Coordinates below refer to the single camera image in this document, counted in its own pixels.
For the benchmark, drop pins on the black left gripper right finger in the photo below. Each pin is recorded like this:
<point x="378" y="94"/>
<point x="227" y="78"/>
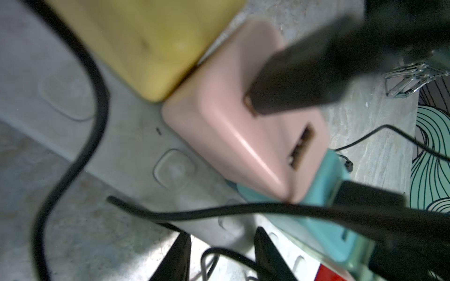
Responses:
<point x="268" y="256"/>

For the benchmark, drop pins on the teal USB charger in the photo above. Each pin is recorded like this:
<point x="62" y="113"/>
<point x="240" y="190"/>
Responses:
<point x="322" y="235"/>

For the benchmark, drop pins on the pink USB charger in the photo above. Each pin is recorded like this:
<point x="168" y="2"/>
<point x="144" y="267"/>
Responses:
<point x="276" y="155"/>

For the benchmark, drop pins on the yellow USB charger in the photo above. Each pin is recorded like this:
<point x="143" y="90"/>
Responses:
<point x="151" y="45"/>

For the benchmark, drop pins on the white long power strip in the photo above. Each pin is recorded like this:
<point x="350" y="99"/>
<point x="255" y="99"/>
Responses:
<point x="139" y="159"/>

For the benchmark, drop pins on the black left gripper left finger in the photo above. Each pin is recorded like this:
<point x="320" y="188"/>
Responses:
<point x="176" y="264"/>

